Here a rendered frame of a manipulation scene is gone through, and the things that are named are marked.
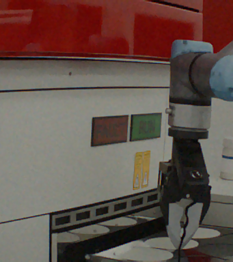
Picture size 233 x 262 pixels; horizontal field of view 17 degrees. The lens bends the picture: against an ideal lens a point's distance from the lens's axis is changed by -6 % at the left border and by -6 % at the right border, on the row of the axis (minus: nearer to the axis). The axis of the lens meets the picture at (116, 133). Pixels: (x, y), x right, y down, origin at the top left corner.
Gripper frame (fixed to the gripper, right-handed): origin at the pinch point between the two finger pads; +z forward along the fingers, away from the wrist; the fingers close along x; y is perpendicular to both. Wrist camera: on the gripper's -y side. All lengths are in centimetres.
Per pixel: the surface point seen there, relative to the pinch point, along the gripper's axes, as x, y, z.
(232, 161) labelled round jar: -22.8, 39.7, -9.7
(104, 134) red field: 13.5, 6.2, -18.1
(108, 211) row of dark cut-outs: 11.6, 8.7, -4.2
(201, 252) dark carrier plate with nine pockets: -3.7, -1.8, 1.4
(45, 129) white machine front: 25.0, -6.4, -19.7
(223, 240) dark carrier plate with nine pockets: -10.6, 6.6, 1.4
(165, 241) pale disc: 0.7, 7.6, 1.3
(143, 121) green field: 4.7, 16.4, -19.7
